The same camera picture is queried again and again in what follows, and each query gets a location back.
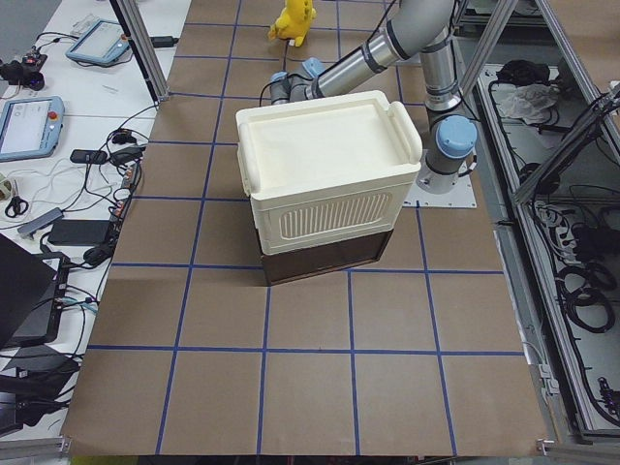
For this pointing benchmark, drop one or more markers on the dark brown wooden drawer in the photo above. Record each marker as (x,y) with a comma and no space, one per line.
(317,260)

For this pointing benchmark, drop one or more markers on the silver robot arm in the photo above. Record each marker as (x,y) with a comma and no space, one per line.
(422,28)

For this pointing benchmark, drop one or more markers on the cream plastic storage box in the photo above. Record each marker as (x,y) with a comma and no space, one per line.
(326,170)

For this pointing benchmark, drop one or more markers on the yellow plush dinosaur toy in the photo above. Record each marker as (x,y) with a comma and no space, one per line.
(294,22)

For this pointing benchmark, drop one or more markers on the black power brick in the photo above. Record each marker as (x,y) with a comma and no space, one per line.
(71,232)

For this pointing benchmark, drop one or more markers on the crumpled white cloth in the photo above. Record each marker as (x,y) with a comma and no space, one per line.
(532,103)

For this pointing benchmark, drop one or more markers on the blue teach pendant upper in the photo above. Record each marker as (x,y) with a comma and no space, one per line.
(102,44)

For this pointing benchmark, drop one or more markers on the blue teach pendant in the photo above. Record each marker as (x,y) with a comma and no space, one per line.
(30,128)
(102,44)

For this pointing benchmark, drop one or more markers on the black laptop computer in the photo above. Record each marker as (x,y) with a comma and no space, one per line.
(32,288)

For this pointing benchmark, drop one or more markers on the blue teach pendant lower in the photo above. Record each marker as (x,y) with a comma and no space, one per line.
(30,128)

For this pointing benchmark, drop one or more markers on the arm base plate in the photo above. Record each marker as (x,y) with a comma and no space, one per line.
(443,194)

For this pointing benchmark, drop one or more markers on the aluminium side frame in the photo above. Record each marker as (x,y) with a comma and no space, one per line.
(559,182)

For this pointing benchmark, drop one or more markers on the aluminium frame post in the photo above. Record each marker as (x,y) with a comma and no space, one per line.
(128,15)

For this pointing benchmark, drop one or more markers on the black handled scissors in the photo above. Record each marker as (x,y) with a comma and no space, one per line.
(16,207)

